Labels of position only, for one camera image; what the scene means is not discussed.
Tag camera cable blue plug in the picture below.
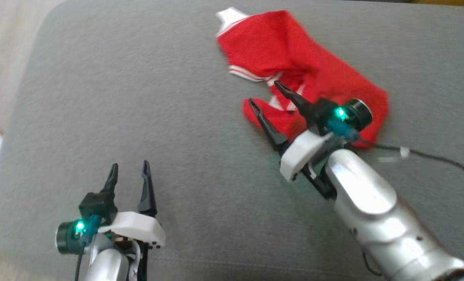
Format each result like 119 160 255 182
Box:
74 215 103 281
327 119 464 182

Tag right camera cable blue plug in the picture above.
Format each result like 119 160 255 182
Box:
327 119 464 182

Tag red basketball jersey white panels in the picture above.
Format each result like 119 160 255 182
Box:
215 7 389 148

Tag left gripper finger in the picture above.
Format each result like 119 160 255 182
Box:
138 160 158 217
101 163 119 194

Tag left camera cable blue plug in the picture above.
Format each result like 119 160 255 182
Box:
74 215 103 281

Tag grey sofa seat cushion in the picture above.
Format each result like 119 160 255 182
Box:
0 0 464 281

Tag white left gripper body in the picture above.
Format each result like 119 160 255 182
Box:
99 212 166 249

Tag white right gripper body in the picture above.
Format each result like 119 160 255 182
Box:
280 131 334 182

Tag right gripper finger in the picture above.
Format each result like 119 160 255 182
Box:
249 100 289 153
274 81 315 118

